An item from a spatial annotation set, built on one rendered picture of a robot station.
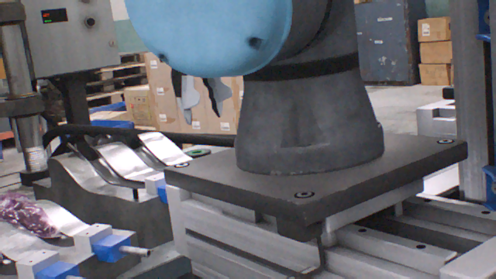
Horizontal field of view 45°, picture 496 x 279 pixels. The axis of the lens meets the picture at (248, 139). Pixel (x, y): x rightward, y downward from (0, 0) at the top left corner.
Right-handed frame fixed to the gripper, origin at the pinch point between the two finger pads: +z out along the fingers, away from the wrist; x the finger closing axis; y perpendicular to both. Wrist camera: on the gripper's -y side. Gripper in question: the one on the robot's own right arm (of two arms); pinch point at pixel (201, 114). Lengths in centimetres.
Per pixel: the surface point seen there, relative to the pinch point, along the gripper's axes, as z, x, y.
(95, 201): 14.3, -17.6, -14.6
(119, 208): 14.2, -17.6, -5.0
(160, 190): 11.0, -12.9, 2.1
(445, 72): 84, 599, -314
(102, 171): 11.1, -11.1, -23.1
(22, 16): -24, -3, -71
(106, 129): 9, 11, -62
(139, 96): 54, 257, -467
